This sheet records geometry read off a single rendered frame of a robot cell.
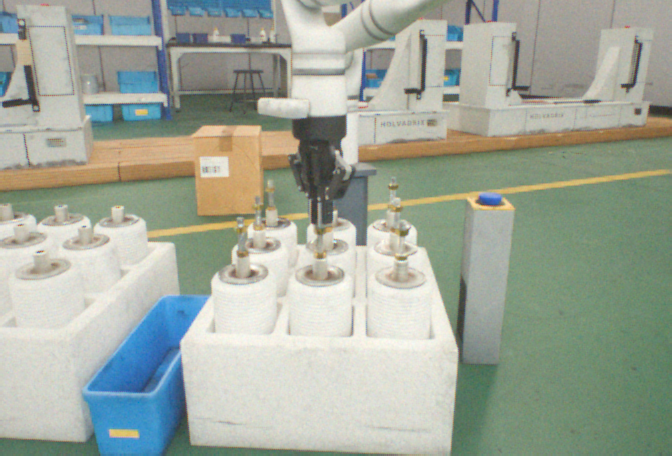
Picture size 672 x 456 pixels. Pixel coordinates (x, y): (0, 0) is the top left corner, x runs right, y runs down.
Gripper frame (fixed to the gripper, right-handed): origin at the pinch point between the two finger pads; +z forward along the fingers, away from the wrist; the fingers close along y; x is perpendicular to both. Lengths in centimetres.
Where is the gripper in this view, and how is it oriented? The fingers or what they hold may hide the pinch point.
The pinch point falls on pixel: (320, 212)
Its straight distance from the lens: 70.5
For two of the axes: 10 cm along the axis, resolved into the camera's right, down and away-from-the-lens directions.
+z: 0.0, 9.6, 2.8
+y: -6.2, -2.2, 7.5
